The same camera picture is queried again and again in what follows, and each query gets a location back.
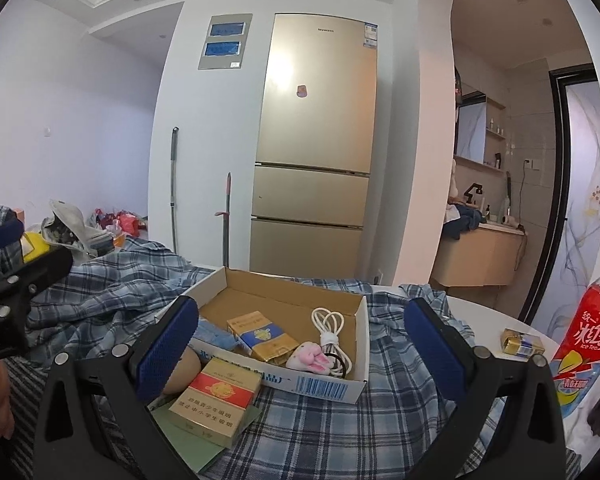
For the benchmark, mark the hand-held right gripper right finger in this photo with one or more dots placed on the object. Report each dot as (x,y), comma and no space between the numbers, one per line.
(432,355)

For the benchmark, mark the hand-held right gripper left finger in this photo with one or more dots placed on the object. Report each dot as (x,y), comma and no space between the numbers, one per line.
(162,355)

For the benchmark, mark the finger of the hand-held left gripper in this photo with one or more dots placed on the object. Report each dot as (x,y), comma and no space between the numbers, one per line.
(35,272)
(0,236)

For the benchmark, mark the yellow object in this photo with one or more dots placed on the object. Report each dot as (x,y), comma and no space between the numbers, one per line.
(35,247)

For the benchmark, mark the blue tissue packet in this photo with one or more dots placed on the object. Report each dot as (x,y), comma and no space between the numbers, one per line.
(210,335)

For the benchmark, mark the pink plush toy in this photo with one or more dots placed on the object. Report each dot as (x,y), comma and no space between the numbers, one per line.
(307,357)

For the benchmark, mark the cardboard box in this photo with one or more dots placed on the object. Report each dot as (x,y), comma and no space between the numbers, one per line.
(280,295)

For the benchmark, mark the grey plastic bag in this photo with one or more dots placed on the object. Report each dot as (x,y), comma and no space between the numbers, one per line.
(65,230)

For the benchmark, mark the red gold cigarette pack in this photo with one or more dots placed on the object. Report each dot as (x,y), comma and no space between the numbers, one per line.
(215,402)

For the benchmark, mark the black white striped cloth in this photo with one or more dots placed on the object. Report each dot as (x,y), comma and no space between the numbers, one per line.
(25,410)

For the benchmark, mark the green paper sheet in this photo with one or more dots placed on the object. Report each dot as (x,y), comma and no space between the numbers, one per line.
(195,447)

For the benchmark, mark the red plastic bags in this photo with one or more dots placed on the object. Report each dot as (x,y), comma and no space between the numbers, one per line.
(120,221)

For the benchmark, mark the beige vanity cabinet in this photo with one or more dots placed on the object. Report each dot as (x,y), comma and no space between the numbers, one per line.
(480,255)

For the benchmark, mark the blue plaid cloth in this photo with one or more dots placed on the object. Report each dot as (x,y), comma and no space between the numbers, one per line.
(330,425)

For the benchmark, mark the blue clothing pile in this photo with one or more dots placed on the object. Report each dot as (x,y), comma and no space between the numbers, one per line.
(462,222)

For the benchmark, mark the white hair dryer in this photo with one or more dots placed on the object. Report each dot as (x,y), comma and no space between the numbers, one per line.
(510,220)

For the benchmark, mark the red iced tea bottle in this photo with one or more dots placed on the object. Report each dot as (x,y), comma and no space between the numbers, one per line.
(590,340)

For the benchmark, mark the black faucet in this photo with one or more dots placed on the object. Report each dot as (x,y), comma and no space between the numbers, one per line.
(472,192)

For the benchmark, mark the tall black white appliance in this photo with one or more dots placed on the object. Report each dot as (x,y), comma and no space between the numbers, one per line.
(507,195)

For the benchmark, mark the floral printed glass door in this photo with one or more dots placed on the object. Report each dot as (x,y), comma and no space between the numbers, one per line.
(585,185)

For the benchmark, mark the bathroom mirror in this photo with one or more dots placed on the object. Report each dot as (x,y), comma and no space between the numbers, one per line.
(472,130)

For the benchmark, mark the gold three-door fridge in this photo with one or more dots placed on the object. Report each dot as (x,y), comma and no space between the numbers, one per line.
(310,160)

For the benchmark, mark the dark hanging object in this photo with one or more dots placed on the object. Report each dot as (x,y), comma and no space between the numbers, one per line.
(458,87)

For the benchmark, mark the pink fridge magnet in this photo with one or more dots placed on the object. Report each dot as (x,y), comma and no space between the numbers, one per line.
(301,91)

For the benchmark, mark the fridge label sticker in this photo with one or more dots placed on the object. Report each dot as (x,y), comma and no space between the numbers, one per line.
(370,36)

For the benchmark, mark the black door frame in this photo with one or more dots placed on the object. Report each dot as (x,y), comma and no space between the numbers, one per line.
(555,185)

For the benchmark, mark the white wall socket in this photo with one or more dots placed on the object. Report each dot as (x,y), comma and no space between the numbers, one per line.
(528,162)

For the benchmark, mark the bathroom wall shelf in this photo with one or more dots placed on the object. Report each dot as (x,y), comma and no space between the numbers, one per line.
(495,130)

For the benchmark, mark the grey wall electrical panel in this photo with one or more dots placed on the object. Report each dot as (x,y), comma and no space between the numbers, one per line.
(225,42)

